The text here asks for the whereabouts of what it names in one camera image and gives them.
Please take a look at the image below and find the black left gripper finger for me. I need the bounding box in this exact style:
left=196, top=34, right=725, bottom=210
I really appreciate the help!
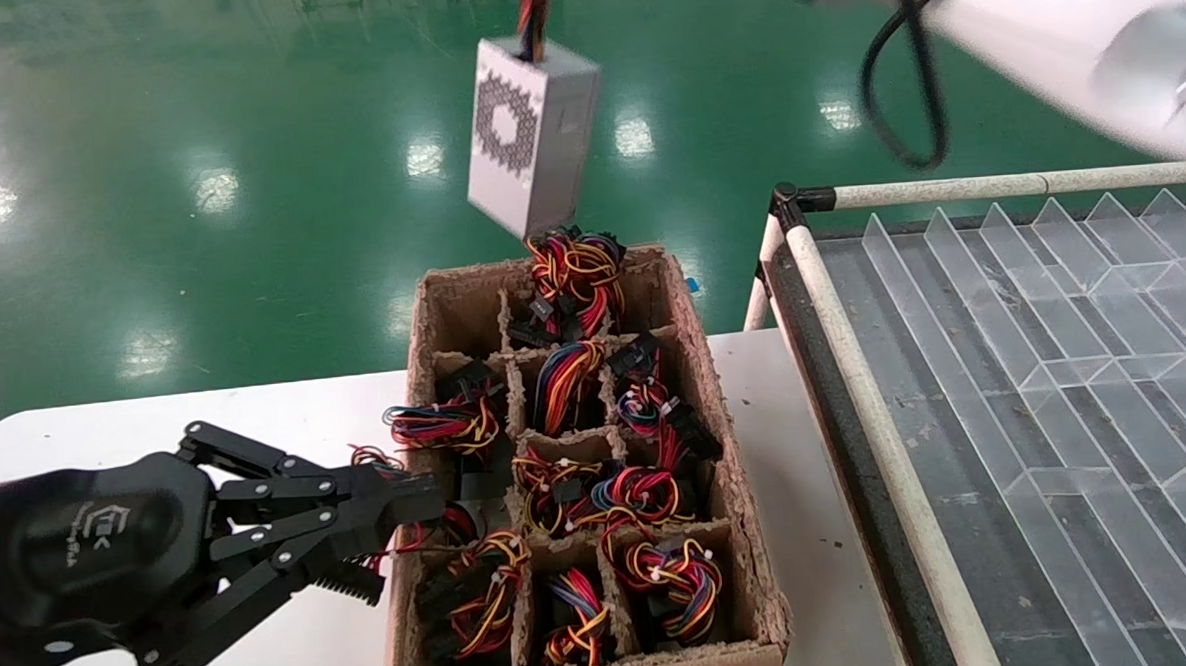
left=175, top=411, right=447, bottom=527

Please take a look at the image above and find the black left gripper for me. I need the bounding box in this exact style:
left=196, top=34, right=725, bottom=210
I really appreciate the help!
left=0, top=440, right=448, bottom=666

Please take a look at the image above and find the grey power supply with wires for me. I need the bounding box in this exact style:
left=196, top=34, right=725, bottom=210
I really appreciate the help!
left=456, top=0, right=610, bottom=244

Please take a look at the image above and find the black pipe corner joint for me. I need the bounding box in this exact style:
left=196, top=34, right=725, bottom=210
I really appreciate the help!
left=769, top=180, right=838, bottom=231

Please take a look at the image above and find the white rack crossbar pipe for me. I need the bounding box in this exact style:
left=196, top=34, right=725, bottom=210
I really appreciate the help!
left=831, top=160, right=1186, bottom=211

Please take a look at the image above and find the white rack leg pipe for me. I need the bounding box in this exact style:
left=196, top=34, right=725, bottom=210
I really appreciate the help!
left=738, top=215, right=789, bottom=332

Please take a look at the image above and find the brown cardboard divider box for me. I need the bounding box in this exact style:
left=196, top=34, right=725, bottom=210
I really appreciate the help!
left=368, top=240, right=794, bottom=666

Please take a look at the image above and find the clear acrylic divider tray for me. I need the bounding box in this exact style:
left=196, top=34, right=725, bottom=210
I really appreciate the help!
left=818, top=185, right=1186, bottom=666

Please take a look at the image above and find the long white rack side pipe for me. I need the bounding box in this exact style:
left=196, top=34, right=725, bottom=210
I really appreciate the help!
left=784, top=218, right=1004, bottom=666

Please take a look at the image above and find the coloured power supply wire bundle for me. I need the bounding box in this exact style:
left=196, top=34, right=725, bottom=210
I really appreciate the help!
left=305, top=440, right=486, bottom=609
left=501, top=224, right=630, bottom=350
left=602, top=528, right=726, bottom=646
left=605, top=331, right=725, bottom=468
left=511, top=445, right=613, bottom=538
left=414, top=528, right=536, bottom=664
left=528, top=338, right=610, bottom=437
left=587, top=424, right=700, bottom=534
left=381, top=357, right=508, bottom=473
left=536, top=566, right=614, bottom=666

